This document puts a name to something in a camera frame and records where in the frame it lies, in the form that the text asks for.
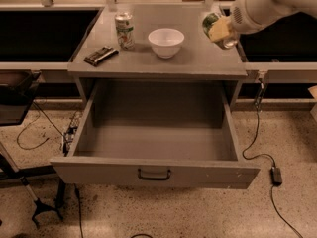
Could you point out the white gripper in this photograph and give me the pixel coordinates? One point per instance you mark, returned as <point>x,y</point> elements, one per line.
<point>244,20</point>

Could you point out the green soda can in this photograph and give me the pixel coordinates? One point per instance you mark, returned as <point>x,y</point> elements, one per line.
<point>227,43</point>

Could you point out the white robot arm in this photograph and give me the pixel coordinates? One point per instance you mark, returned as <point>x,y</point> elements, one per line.
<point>285,8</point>

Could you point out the white green upright can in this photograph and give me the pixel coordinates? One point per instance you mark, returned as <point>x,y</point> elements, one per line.
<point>125,30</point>

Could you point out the grey open drawer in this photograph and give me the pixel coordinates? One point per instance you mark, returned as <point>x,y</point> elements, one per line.
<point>185,127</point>

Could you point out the white bowl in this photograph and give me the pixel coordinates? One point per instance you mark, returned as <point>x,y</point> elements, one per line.
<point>166,42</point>

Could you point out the grey cabinet counter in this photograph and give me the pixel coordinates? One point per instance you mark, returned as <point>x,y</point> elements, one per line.
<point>198,58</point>

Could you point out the black snack bar wrapper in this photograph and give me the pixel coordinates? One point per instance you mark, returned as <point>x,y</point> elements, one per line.
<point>100,55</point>

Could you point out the power strip on floor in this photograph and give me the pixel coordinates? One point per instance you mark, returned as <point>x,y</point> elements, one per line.
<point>69,134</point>

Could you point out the black tripod stand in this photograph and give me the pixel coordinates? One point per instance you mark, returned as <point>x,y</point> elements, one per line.
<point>9,167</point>

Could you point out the black drawer handle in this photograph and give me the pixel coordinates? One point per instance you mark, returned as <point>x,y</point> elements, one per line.
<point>142,175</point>

